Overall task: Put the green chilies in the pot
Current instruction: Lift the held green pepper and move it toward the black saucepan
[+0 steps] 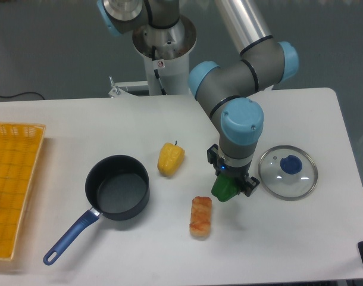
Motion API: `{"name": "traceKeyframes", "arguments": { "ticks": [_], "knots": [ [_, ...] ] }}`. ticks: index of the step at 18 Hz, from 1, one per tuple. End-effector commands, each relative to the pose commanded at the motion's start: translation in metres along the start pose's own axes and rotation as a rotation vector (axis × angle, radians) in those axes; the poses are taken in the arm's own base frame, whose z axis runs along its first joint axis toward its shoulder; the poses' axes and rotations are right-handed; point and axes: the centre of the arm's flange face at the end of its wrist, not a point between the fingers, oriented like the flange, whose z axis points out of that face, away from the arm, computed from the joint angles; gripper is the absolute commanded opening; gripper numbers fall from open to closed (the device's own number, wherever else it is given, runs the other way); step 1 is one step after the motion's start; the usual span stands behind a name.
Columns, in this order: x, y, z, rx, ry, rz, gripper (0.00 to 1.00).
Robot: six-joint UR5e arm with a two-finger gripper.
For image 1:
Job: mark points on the glass lid blue knob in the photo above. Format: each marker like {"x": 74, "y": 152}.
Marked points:
{"x": 287, "y": 172}

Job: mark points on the yellow bell pepper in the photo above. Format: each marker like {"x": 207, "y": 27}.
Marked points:
{"x": 171, "y": 156}

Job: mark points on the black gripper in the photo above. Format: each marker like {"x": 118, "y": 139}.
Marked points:
{"x": 233, "y": 168}

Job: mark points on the black pot blue handle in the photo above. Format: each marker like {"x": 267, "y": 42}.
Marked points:
{"x": 117, "y": 187}

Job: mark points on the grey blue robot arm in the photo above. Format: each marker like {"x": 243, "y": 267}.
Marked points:
{"x": 223, "y": 94}

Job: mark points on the green bell pepper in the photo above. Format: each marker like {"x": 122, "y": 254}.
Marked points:
{"x": 224, "y": 188}

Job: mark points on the braided bread loaf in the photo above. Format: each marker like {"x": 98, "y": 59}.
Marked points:
{"x": 200, "y": 217}

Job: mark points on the yellow woven basket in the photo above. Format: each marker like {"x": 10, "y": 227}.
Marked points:
{"x": 20, "y": 145}

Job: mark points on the white left table bracket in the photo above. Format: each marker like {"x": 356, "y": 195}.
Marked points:
{"x": 127, "y": 89}

